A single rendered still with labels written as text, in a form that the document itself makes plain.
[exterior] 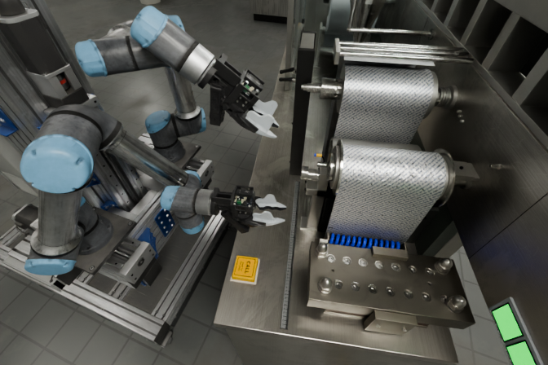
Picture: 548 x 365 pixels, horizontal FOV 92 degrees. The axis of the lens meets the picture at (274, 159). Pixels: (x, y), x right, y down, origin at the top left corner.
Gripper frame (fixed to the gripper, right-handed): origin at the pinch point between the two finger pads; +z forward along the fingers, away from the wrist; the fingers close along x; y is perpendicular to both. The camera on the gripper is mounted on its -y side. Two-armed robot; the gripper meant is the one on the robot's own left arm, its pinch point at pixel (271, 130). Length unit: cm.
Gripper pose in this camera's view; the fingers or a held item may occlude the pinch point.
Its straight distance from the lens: 65.8
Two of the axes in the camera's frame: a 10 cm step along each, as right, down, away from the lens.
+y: 6.4, -4.8, -6.0
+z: 7.6, 5.3, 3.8
